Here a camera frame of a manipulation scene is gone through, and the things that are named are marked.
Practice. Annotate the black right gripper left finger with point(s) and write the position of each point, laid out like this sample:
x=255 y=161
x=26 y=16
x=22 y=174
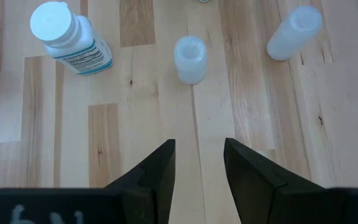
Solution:
x=154 y=186

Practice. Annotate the translucent plastic medicine bottle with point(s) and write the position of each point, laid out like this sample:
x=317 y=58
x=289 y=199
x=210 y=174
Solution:
x=291 y=34

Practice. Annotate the white round object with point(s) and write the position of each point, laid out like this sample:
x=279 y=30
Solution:
x=190 y=62

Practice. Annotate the large white labelled medicine bottle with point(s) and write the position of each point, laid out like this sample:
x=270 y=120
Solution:
x=73 y=46

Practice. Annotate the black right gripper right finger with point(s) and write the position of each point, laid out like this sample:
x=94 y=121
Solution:
x=259 y=193

